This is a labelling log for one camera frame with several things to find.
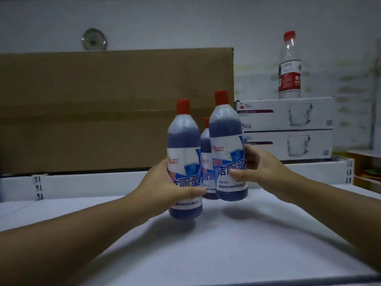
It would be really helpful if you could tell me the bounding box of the white glassware box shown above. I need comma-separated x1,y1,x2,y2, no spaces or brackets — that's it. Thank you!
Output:
243,130,334,161
234,97,334,132

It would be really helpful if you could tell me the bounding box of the clear water bottle red cap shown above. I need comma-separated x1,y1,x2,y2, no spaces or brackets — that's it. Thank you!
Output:
278,30,301,99

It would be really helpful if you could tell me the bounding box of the person's right hand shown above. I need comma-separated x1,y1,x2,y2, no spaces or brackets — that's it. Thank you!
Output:
229,144,293,203

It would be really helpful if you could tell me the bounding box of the white shelf back rail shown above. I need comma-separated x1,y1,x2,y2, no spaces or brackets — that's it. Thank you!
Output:
0,157,355,203

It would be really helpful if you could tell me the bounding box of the person's left forearm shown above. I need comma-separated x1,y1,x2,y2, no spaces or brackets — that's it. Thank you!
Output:
0,190,149,286

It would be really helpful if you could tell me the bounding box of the blue cleaner bottle red cap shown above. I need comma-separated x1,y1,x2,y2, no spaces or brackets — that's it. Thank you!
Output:
167,99,203,220
209,90,249,202
200,117,220,200

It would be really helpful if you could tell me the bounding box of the person's left hand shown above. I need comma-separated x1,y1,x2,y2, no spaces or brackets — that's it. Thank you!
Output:
133,158,207,218

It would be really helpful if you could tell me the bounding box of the large brown cardboard box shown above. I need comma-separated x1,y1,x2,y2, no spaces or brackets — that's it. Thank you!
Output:
0,47,234,175

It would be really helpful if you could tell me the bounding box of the yellow shelf unit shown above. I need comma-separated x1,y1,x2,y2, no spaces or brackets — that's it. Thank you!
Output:
333,150,381,194

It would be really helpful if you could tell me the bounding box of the person's right forearm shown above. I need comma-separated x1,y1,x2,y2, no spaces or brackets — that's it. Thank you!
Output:
283,171,381,265

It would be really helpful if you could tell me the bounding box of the round metal wall fixture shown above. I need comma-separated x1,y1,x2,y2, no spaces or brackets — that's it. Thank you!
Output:
82,28,108,51

